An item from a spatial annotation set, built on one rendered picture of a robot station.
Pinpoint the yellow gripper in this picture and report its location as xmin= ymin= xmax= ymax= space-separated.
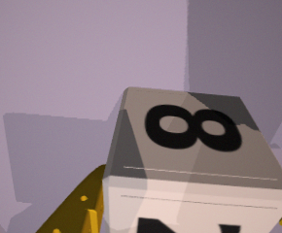
xmin=36 ymin=164 xmax=106 ymax=233

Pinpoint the beige cube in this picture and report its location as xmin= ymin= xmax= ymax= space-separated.
xmin=102 ymin=87 xmax=282 ymax=233

